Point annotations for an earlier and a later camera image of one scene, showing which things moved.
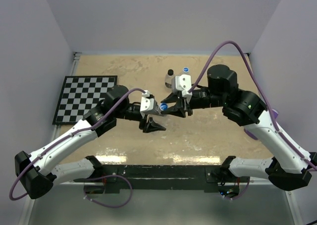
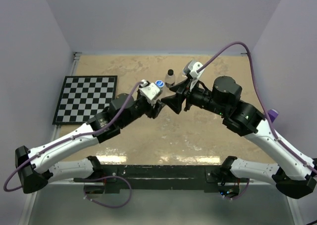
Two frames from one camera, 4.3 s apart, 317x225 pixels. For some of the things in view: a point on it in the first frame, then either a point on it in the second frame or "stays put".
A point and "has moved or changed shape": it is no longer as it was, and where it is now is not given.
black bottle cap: [170, 72] stays put
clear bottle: [162, 120] to [164, 93]
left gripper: [151, 125] to [154, 111]
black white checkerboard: [79, 94] stays put
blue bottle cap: [163, 106] has moved or changed shape
